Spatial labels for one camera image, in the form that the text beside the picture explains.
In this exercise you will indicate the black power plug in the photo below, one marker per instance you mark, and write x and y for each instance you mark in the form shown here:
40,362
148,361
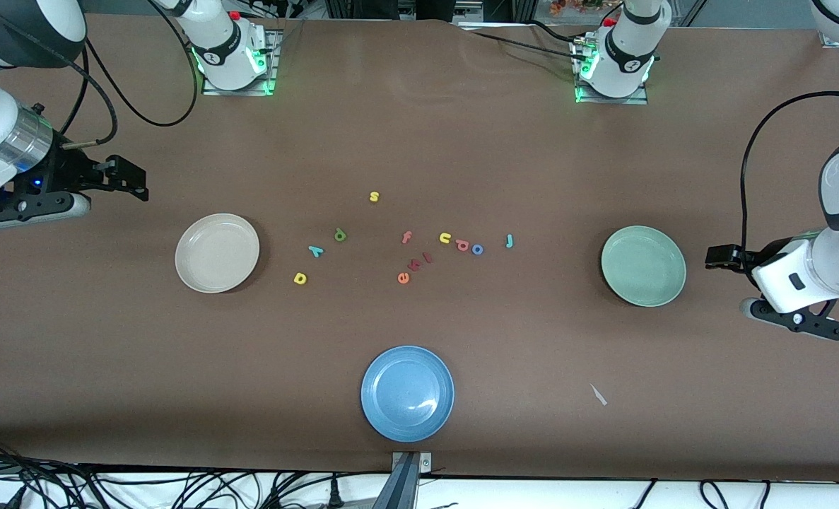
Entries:
334,495

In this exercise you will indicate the green round plate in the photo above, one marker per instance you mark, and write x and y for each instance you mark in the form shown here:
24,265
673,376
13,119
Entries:
643,266

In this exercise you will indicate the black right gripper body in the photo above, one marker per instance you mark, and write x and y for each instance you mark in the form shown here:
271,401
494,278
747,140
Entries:
70,174

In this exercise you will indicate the beige round plate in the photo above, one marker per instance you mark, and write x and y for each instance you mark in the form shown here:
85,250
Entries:
217,253

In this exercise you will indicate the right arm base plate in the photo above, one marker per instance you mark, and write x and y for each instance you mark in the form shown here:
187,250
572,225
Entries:
207,89

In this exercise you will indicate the blue round plate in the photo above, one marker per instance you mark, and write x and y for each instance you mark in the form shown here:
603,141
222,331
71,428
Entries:
407,393

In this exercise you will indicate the white paper scrap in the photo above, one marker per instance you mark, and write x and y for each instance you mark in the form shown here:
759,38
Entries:
598,394

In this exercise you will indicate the orange floral object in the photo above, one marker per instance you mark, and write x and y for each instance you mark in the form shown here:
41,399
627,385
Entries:
575,6

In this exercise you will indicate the grey metal bracket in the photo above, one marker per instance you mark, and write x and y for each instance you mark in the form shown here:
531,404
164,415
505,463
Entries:
425,462

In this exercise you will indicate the brown table cover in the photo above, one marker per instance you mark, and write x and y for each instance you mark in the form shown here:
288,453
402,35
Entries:
108,353

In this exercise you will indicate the dark stand pole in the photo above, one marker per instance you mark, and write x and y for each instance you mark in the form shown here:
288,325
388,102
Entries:
399,488

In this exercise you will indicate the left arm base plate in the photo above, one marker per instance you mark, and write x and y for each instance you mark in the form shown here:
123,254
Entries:
638,100

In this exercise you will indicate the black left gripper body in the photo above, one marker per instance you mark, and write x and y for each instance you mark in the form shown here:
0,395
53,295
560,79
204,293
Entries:
750,259

